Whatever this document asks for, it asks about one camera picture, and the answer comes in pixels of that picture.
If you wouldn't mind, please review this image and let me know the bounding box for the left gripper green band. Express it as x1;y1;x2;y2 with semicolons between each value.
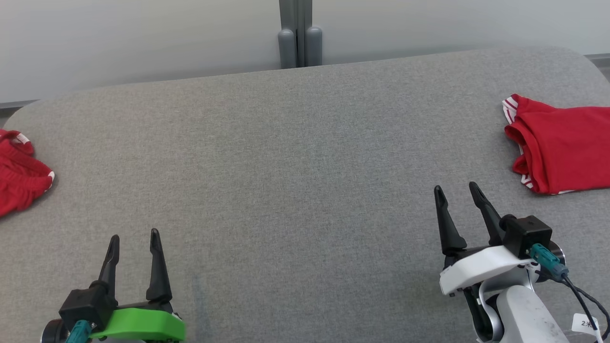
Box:
41;228;186;343

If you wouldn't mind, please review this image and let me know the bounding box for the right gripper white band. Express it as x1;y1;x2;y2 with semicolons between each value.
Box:
433;181;539;343

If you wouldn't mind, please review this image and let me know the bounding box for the red and white jersey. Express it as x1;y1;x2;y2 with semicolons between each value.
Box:
502;93;610;196

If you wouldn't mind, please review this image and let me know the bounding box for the red shorts white waistband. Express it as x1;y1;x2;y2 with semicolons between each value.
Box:
0;129;56;218

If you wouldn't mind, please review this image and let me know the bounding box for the left arm cable teal plug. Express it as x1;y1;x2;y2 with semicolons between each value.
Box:
64;319;92;343

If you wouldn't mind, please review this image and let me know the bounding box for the white cable label tag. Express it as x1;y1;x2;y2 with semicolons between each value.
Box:
571;313;599;335

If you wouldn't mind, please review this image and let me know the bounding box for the grey partition post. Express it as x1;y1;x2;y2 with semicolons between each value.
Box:
278;0;324;70

